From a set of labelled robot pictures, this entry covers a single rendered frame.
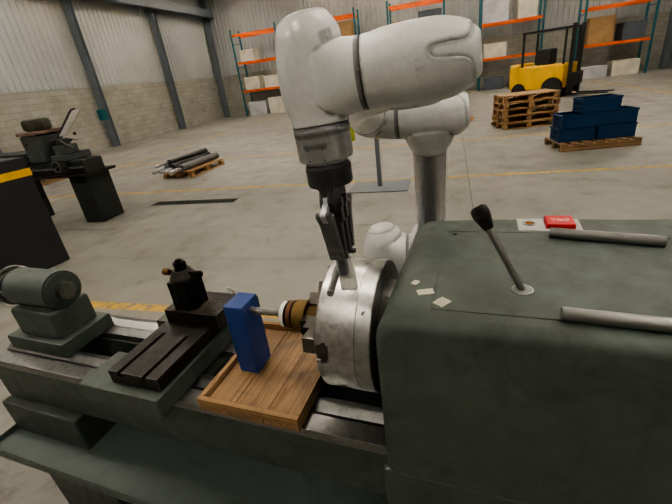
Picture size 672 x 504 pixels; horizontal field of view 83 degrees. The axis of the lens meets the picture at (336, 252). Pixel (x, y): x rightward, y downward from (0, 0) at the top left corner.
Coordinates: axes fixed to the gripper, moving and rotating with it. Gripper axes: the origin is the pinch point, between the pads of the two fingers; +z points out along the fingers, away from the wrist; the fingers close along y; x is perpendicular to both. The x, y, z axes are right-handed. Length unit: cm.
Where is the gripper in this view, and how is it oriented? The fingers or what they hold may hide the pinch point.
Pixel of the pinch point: (346, 272)
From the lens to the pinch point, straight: 70.1
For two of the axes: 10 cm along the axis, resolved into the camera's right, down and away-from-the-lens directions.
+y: -3.1, 4.1, -8.6
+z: 1.6, 9.1, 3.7
